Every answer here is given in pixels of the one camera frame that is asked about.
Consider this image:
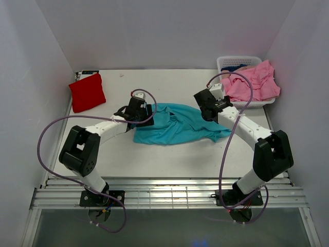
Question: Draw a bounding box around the teal t shirt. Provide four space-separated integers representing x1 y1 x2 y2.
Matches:
133 103 231 146

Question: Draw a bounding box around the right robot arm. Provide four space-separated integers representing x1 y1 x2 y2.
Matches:
194 89 294 206

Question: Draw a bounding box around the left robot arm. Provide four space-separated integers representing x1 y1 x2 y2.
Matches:
59 93 154 206

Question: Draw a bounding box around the beige garment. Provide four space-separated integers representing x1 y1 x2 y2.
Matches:
222 66 254 79

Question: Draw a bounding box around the dark blue garment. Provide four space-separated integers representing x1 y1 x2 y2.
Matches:
221 65 244 72

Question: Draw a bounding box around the white plastic basket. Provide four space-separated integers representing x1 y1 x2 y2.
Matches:
216 56 276 110

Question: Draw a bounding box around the pink t shirt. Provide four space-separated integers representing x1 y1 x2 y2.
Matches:
221 60 281 101

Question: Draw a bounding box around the folded red t shirt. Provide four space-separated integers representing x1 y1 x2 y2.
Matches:
69 73 106 113

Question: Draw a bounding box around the blue label plate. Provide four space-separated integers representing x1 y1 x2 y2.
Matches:
81 70 99 75

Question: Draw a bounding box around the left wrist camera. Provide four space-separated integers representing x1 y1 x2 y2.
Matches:
131 92 146 101

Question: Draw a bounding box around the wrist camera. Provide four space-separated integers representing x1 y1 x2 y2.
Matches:
209 82 226 100
131 92 146 101

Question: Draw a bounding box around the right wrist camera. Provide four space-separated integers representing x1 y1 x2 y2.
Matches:
209 82 226 100

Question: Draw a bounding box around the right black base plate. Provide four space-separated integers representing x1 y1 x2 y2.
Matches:
210 189 263 206

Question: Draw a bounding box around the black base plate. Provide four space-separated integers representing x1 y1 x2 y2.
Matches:
79 190 125 207
210 189 263 206

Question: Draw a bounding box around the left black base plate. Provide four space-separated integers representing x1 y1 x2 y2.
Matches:
79 190 125 207

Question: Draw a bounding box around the aluminium rail frame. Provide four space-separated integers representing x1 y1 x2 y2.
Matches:
31 118 308 209

